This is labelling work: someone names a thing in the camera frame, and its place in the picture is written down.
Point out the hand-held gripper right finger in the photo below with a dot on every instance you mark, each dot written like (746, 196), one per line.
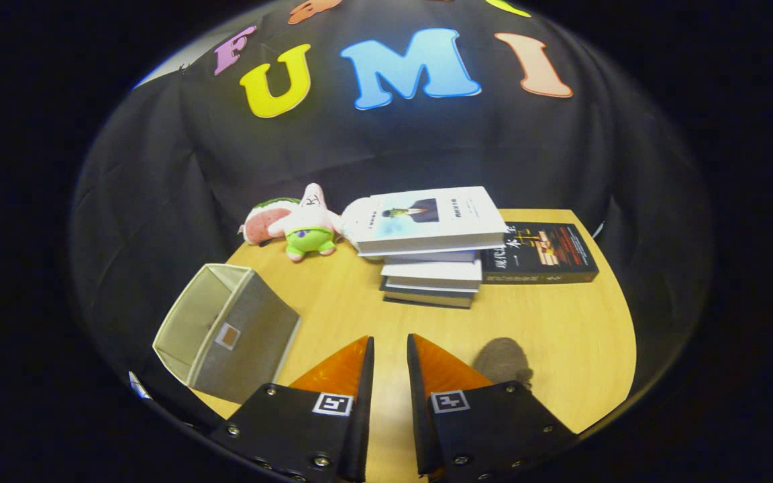
(420, 416)

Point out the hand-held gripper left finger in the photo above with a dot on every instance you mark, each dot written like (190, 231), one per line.
(362, 429)

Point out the grey fabric storage box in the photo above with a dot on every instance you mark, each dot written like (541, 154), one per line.
(252, 355)

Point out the dark cover book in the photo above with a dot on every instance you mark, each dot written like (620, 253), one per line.
(427, 296)

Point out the thick white book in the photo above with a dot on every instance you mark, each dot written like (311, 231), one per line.
(433, 274)

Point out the thin white book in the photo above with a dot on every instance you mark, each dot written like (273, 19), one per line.
(430, 257)

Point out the white book with portrait cover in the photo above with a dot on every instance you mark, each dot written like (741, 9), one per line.
(427, 225)

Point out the black book with red print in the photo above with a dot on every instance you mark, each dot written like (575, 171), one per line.
(541, 251)

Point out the white fluffy plush toy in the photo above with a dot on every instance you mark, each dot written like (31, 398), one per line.
(354, 221)

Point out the pink starfish plush toy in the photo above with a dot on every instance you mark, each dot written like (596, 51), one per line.
(309, 225)

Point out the watermelon slice plush toy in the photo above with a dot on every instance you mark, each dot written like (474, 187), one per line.
(262, 225)

